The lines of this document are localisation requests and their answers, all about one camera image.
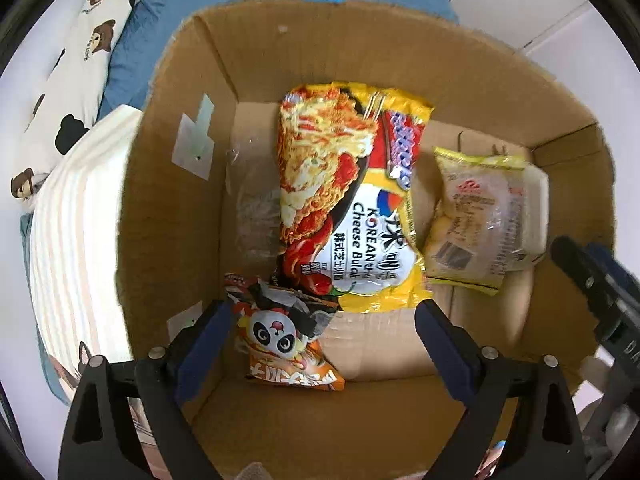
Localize white bear print pillow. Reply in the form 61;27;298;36
10;0;146;211

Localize clear plastic bag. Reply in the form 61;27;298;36
225;145;281;261

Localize orange panda snack packet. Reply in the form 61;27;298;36
224;272;346;392

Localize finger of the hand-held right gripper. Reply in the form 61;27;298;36
550;236;608;321
585;242;640;306

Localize clear yellow bread packet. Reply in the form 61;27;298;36
422;146;550;296

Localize white paper label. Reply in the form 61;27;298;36
171;94;216;181

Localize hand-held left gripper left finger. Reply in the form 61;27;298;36
59;300;236;480

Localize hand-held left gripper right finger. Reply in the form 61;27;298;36
414;299;587;480

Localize white wardrobe door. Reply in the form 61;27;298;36
442;0;640;91

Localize brown cardboard box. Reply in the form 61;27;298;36
114;0;617;480

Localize yellow instant noodle packet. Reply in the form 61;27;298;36
277;81;435;314

